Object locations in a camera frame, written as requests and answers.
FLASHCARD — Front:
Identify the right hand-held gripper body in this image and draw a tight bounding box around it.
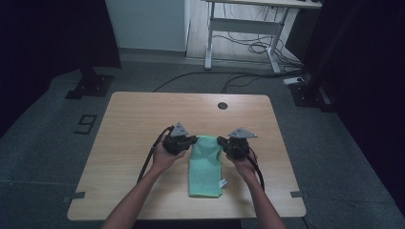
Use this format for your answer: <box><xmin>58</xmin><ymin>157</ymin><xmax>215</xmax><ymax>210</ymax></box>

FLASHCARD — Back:
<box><xmin>226</xmin><ymin>127</ymin><xmax>258</xmax><ymax>160</ymax></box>

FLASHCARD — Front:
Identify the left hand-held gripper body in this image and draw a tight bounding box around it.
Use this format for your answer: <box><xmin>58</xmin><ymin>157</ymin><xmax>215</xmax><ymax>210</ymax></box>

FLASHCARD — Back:
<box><xmin>161</xmin><ymin>122</ymin><xmax>191</xmax><ymax>156</ymax></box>

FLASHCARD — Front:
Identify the green towel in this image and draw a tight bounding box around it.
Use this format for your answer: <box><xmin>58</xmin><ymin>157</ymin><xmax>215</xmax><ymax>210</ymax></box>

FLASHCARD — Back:
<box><xmin>187</xmin><ymin>135</ymin><xmax>228</xmax><ymax>198</ymax></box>

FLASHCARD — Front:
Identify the person's right hand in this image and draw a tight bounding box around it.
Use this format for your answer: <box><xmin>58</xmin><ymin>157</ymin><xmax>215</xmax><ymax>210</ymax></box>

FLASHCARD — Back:
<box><xmin>225</xmin><ymin>149</ymin><xmax>259</xmax><ymax>183</ymax></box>

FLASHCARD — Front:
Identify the person's left hand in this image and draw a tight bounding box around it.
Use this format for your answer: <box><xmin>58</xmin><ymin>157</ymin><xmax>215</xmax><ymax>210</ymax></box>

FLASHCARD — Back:
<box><xmin>151</xmin><ymin>145</ymin><xmax>187</xmax><ymax>175</ymax></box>

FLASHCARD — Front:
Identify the white power strip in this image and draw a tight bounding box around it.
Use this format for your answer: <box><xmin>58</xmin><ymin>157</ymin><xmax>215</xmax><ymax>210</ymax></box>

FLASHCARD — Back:
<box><xmin>283</xmin><ymin>76</ymin><xmax>306</xmax><ymax>86</ymax></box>

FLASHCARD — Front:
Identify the black stand base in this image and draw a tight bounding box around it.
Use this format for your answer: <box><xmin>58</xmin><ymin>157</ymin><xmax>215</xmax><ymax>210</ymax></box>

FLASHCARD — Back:
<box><xmin>288</xmin><ymin>79</ymin><xmax>337</xmax><ymax>113</ymax></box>
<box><xmin>64</xmin><ymin>66</ymin><xmax>116</xmax><ymax>100</ymax></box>

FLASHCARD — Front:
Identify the white cabinet panel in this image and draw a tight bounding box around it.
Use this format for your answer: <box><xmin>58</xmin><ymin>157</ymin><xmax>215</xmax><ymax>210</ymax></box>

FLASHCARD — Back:
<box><xmin>104</xmin><ymin>0</ymin><xmax>191</xmax><ymax>52</ymax></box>

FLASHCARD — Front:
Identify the dark curtain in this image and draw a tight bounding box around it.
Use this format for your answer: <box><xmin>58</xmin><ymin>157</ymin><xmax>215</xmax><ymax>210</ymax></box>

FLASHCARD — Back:
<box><xmin>301</xmin><ymin>0</ymin><xmax>405</xmax><ymax>219</ymax></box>
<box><xmin>0</xmin><ymin>0</ymin><xmax>122</xmax><ymax>139</ymax></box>

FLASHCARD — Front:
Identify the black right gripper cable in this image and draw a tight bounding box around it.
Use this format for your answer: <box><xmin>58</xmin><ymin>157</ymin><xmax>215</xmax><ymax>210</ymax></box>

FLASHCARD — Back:
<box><xmin>245</xmin><ymin>145</ymin><xmax>266</xmax><ymax>193</ymax></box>

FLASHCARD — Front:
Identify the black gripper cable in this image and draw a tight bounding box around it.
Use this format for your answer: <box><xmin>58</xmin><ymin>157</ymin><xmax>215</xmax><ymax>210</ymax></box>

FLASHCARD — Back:
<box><xmin>136</xmin><ymin>125</ymin><xmax>176</xmax><ymax>185</ymax></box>
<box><xmin>245</xmin><ymin>145</ymin><xmax>266</xmax><ymax>193</ymax></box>

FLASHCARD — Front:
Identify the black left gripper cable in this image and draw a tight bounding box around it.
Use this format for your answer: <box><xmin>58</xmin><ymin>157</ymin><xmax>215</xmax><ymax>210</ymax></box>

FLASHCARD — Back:
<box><xmin>136</xmin><ymin>125</ymin><xmax>176</xmax><ymax>185</ymax></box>

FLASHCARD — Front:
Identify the long black floor cable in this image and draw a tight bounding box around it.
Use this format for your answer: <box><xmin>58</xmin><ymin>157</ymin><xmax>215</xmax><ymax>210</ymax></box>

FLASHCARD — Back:
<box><xmin>152</xmin><ymin>71</ymin><xmax>289</xmax><ymax>94</ymax></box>

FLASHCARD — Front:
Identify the bundle of black cables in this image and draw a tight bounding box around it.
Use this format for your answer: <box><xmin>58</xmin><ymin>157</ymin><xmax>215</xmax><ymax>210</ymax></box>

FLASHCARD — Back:
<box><xmin>212</xmin><ymin>3</ymin><xmax>304</xmax><ymax>73</ymax></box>

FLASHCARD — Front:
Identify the white desk frame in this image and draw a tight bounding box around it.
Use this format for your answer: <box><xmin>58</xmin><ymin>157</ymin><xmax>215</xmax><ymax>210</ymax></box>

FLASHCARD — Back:
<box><xmin>202</xmin><ymin>0</ymin><xmax>323</xmax><ymax>74</ymax></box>

